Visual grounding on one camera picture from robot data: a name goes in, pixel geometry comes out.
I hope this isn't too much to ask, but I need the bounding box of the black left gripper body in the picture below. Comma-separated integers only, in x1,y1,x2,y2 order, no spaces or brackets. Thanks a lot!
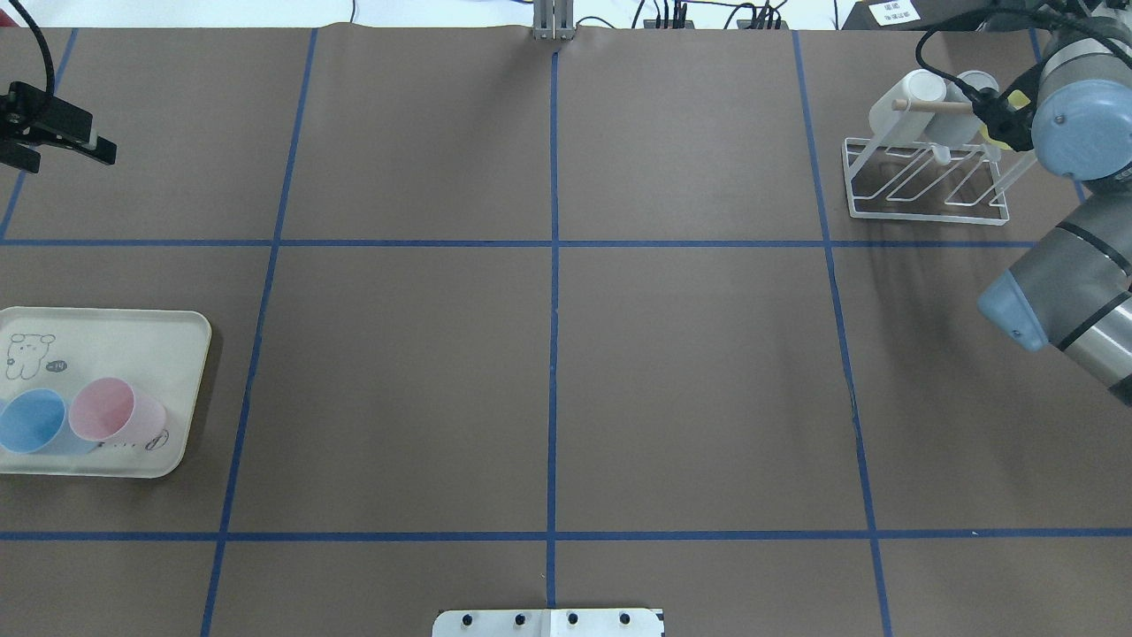
1,81,96,173

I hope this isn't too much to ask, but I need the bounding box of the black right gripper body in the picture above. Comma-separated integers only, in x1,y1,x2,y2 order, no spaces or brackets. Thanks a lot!
974,84,1036,152

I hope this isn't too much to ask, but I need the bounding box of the grey ikea cup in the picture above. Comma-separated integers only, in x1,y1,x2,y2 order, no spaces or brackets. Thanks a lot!
929,69,1001,147

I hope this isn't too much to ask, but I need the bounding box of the white ikea cup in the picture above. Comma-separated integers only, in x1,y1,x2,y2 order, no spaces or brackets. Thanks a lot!
868,69,947,145

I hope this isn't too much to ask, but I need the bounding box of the yellow cup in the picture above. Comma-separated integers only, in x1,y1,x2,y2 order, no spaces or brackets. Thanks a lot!
977,91,1034,150

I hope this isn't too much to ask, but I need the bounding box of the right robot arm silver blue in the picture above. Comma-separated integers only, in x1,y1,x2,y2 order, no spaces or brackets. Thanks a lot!
977,1,1131,403

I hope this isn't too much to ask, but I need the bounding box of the pink cup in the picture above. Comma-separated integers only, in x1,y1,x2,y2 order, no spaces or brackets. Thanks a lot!
69,378,168,445

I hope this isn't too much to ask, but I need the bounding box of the blue cup tray middle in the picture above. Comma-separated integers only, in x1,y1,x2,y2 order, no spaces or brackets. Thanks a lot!
1,388,98,456

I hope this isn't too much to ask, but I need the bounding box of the black box with label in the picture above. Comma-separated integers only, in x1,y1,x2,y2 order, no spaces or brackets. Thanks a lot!
838,1,998,31

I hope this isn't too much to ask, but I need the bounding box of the cream serving tray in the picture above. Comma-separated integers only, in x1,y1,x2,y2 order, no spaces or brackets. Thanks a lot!
1,305,213,479

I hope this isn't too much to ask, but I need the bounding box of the white wire cup rack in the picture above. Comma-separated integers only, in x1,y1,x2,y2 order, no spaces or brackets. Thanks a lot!
841,102,1036,226

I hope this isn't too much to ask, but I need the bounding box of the aluminium frame post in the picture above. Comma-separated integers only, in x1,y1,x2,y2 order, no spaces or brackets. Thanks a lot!
529,0,577,42

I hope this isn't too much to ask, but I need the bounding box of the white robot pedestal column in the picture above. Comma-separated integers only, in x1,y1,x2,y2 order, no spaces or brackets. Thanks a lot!
432,608,666,636

